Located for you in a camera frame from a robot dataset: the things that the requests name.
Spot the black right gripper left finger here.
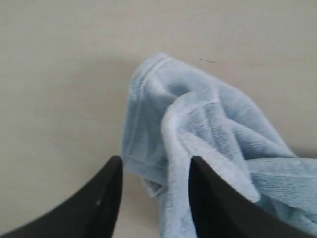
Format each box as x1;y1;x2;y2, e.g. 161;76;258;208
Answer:
2;156;123;238

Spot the light blue fluffy towel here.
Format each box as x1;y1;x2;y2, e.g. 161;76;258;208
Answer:
121;53;317;238

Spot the white barcode label tag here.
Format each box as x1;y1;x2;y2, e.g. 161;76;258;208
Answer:
142;179;165;198

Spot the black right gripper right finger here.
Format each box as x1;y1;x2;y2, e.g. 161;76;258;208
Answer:
188;156;311;238

